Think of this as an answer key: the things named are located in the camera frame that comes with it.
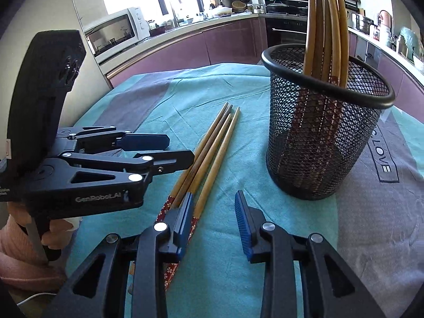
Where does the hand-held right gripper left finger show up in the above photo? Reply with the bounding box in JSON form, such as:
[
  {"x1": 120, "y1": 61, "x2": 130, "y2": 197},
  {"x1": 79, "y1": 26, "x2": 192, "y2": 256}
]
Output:
[{"x1": 41, "y1": 192, "x2": 194, "y2": 318}]

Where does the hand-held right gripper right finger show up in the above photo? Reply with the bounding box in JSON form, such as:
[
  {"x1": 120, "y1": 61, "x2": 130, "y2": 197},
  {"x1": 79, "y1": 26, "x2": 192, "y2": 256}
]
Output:
[{"x1": 234, "y1": 190, "x2": 388, "y2": 318}]

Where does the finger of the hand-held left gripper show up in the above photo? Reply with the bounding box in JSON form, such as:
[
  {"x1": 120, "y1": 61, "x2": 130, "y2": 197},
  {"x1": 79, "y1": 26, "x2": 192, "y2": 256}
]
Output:
[
  {"x1": 56, "y1": 126, "x2": 170, "y2": 153},
  {"x1": 40, "y1": 150, "x2": 195, "y2": 193}
]

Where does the black mesh utensil holder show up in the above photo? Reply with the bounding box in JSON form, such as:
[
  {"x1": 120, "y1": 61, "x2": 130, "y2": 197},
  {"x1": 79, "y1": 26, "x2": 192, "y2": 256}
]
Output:
[{"x1": 261, "y1": 44, "x2": 396, "y2": 201}]

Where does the person's left forearm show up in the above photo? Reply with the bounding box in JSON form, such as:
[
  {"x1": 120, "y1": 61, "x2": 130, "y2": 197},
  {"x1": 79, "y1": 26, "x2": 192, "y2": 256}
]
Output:
[{"x1": 0, "y1": 202, "x2": 67, "y2": 294}]

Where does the person's left hand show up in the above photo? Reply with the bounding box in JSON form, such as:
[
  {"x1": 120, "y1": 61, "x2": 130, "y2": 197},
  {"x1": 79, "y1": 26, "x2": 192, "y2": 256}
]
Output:
[{"x1": 41, "y1": 217, "x2": 82, "y2": 248}]

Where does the teal and grey tablecloth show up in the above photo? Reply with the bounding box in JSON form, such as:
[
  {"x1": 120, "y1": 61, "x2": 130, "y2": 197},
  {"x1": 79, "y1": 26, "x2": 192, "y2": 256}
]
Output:
[{"x1": 64, "y1": 62, "x2": 424, "y2": 318}]

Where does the grey refrigerator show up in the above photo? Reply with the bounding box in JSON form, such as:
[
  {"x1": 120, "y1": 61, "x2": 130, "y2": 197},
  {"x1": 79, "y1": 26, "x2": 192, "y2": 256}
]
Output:
[{"x1": 0, "y1": 0, "x2": 114, "y2": 133}]

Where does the white microwave oven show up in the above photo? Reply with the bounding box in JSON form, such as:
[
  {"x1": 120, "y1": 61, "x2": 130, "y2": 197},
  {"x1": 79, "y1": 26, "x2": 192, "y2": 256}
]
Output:
[{"x1": 83, "y1": 7, "x2": 151, "y2": 58}]

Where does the pink kitchen base cabinet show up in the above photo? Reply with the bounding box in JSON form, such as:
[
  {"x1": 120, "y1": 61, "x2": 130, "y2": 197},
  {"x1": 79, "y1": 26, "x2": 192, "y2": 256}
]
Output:
[
  {"x1": 346, "y1": 30, "x2": 424, "y2": 94},
  {"x1": 108, "y1": 16, "x2": 269, "y2": 89}
]

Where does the steel kitchen faucet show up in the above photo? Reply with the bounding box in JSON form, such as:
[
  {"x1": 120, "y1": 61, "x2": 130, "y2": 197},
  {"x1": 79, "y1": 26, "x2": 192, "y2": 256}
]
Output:
[{"x1": 170, "y1": 0, "x2": 185, "y2": 28}]

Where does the black integrated stove oven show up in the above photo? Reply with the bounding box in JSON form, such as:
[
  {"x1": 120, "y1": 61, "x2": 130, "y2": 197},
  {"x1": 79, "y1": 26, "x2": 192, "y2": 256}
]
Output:
[{"x1": 263, "y1": 0, "x2": 310, "y2": 46}]

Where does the black lidded pot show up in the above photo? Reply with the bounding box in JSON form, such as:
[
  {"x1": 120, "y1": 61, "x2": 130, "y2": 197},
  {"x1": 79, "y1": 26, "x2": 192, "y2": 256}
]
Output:
[{"x1": 266, "y1": 2, "x2": 289, "y2": 15}]

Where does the stainless steel stock pot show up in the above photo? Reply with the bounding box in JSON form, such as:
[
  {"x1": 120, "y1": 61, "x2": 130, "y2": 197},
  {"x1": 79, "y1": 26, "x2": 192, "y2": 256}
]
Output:
[{"x1": 354, "y1": 13, "x2": 375, "y2": 36}]

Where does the mint green countertop appliance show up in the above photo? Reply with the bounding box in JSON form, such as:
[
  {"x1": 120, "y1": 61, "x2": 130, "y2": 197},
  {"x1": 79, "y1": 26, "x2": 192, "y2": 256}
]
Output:
[{"x1": 397, "y1": 26, "x2": 420, "y2": 58}]

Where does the pink thermos jug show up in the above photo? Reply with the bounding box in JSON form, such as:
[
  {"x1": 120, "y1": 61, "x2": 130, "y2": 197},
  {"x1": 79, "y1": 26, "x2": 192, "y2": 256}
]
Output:
[{"x1": 378, "y1": 10, "x2": 393, "y2": 28}]

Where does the white cable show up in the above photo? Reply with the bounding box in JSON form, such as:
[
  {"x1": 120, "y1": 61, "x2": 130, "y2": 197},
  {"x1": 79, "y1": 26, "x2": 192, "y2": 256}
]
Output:
[{"x1": 16, "y1": 292, "x2": 58, "y2": 306}]

